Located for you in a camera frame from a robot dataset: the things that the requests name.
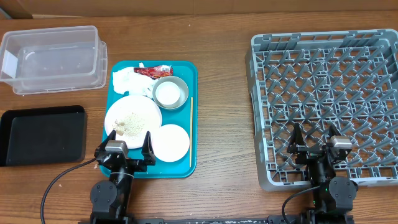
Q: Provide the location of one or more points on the clear plastic bin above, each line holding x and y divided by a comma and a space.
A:
53, 60

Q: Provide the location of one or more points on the small white plate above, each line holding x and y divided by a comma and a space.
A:
170, 142

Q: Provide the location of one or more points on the black rectangular tray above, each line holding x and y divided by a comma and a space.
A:
43, 136

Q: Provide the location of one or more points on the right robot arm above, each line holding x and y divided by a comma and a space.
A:
332, 195

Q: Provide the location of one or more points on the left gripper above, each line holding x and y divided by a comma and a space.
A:
140, 165

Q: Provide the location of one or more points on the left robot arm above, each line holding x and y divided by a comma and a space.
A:
110, 198

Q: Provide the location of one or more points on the white napkin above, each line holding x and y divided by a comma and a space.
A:
128, 81

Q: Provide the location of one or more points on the white cup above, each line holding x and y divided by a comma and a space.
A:
167, 93

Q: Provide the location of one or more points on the wooden chopstick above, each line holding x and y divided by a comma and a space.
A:
191, 132

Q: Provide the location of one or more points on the large white plate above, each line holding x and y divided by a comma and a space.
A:
140, 105

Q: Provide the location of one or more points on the rice food waste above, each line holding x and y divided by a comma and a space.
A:
130, 125

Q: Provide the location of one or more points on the grey dishwasher rack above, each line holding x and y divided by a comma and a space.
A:
346, 79

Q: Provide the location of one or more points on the red snack wrapper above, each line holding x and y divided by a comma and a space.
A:
156, 72

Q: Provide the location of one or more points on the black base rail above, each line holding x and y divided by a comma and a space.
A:
272, 219

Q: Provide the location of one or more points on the grey bowl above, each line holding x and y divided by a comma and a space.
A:
184, 91

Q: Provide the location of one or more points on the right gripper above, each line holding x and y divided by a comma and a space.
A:
307, 152

